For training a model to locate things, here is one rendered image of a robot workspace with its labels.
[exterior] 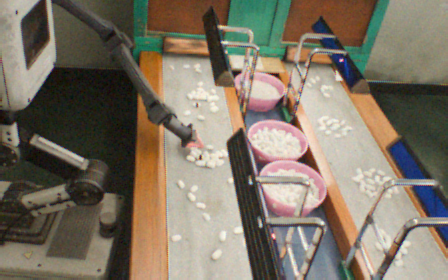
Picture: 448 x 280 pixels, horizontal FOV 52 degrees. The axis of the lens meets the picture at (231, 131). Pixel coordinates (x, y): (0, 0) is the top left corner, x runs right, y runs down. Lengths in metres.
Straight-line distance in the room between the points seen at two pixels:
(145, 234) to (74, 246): 0.43
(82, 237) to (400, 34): 3.03
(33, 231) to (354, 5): 1.93
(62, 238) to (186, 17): 1.27
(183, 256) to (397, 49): 3.03
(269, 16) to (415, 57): 2.00
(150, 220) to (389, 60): 2.99
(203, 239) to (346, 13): 1.58
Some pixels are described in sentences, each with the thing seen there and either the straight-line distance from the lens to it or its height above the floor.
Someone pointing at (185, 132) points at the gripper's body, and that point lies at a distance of 1.84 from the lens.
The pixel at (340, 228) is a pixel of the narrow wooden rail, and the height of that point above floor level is 0.74.
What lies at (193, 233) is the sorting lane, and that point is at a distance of 1.60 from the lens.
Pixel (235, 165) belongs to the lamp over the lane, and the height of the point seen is 1.07.
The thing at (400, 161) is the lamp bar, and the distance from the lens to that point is 1.61.
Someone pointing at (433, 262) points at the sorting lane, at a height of 0.74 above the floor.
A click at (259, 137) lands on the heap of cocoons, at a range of 2.05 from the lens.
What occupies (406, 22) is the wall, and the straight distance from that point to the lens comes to 4.05.
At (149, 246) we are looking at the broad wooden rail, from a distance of 1.53.
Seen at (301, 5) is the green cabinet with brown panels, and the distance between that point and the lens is 2.58.
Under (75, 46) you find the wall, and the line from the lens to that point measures 3.61.
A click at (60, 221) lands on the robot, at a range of 2.00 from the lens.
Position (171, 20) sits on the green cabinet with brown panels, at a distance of 2.50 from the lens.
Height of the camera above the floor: 1.96
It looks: 36 degrees down
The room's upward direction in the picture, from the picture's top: 11 degrees clockwise
